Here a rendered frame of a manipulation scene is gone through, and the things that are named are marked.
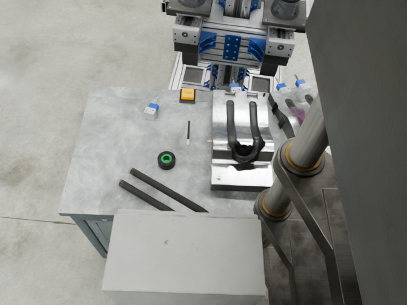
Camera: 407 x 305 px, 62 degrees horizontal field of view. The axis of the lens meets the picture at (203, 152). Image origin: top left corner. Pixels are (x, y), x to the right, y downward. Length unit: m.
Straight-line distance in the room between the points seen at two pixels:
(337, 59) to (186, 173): 1.17
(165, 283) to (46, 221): 1.83
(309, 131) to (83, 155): 1.18
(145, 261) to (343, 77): 0.48
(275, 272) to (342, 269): 0.51
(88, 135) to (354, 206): 1.44
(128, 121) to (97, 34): 1.88
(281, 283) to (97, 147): 0.98
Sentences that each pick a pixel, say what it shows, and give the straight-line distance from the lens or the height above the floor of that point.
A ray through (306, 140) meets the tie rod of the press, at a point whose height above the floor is 1.63.
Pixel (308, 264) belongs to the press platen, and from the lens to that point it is 0.91.
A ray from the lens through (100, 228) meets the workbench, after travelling 1.72.
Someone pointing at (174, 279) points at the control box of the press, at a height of 1.47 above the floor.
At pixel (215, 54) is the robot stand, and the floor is 0.75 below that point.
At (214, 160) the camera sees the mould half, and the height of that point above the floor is 0.86.
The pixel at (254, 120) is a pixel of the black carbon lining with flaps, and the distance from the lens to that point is 1.60.
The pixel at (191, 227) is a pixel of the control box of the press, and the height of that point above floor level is 1.47.
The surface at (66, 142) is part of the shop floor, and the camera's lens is 2.69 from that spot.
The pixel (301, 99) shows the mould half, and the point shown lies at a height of 0.85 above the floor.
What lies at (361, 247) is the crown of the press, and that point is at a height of 1.83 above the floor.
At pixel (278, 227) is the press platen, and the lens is 0.92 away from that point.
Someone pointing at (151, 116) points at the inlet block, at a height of 0.84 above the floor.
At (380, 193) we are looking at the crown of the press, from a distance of 0.31.
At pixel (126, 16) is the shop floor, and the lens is 3.63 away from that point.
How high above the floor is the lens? 2.12
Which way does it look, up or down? 58 degrees down
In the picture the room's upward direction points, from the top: 5 degrees clockwise
